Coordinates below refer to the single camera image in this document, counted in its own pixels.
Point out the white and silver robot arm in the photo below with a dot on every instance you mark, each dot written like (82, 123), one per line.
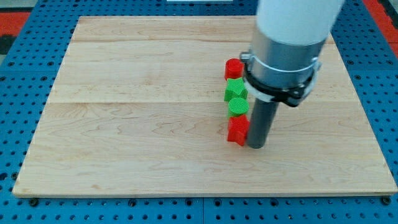
(287, 39)

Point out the green cylinder block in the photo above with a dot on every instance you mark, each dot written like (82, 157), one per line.
(237, 107)

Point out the red star block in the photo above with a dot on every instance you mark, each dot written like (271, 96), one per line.
(238, 129)

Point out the green star block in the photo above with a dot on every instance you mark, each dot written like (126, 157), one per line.
(235, 88)

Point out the red cylinder block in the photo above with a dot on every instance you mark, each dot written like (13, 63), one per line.
(233, 68)

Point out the light wooden board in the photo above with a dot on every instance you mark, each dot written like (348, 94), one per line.
(137, 110)

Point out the grey cylindrical pointer tool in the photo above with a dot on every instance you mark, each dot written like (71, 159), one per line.
(262, 117)

